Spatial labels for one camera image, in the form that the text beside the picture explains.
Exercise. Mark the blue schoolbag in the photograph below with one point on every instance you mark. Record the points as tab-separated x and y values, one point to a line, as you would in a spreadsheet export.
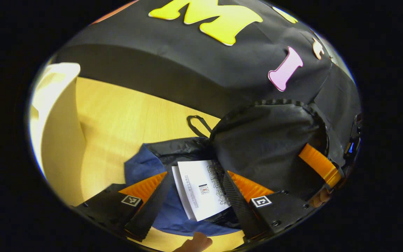
264	147

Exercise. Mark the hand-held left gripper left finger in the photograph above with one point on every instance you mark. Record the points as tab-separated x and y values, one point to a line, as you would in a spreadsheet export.
149	210

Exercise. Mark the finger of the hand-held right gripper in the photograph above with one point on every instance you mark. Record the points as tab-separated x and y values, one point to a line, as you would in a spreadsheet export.
318	162

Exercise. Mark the white book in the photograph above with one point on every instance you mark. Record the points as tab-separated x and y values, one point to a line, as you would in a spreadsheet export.
205	189

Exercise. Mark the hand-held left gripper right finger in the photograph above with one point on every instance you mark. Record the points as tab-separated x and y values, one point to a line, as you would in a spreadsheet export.
238	206

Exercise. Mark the white plastic bookshelf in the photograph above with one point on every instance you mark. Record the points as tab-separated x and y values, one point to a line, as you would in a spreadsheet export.
61	147

